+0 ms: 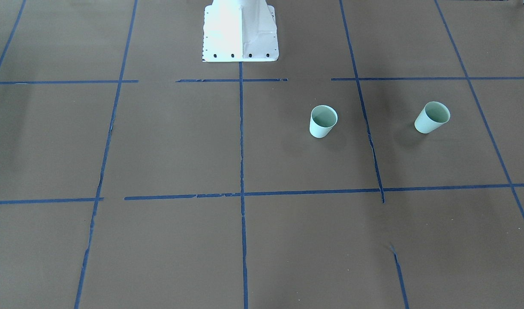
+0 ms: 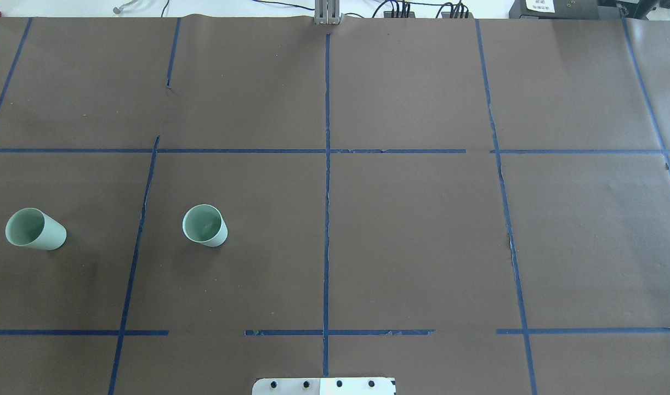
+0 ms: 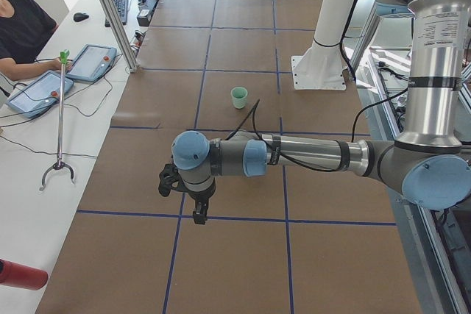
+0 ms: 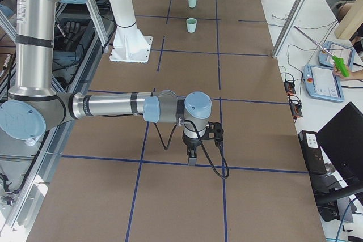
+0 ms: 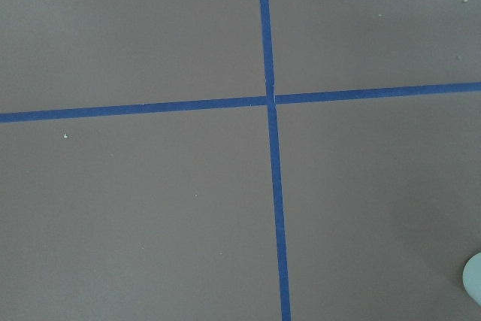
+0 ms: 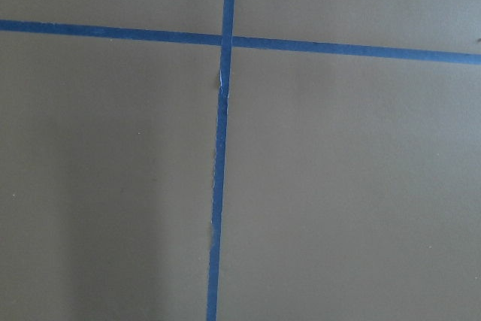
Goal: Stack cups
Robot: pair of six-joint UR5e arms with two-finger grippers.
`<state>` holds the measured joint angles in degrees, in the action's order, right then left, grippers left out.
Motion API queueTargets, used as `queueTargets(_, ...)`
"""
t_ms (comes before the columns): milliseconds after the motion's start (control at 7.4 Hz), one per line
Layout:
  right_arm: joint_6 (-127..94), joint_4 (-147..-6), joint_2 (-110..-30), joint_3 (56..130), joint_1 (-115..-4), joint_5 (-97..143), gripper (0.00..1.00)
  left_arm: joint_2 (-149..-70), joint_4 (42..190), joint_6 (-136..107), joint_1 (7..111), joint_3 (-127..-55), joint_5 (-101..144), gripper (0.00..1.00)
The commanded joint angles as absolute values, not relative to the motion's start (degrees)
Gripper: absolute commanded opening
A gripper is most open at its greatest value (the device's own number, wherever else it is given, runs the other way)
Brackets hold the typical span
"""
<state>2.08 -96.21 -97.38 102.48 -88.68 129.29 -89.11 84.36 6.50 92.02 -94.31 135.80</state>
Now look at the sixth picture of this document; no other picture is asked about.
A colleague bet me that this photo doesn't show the blue tape strip lengthwise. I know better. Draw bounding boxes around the blue tape strip lengthwise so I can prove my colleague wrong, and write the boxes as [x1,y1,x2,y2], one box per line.
[206,0,235,321]

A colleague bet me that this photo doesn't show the blue tape strip crosswise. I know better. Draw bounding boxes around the blue tape strip crosswise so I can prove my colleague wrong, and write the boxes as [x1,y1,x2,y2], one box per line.
[1,20,480,65]

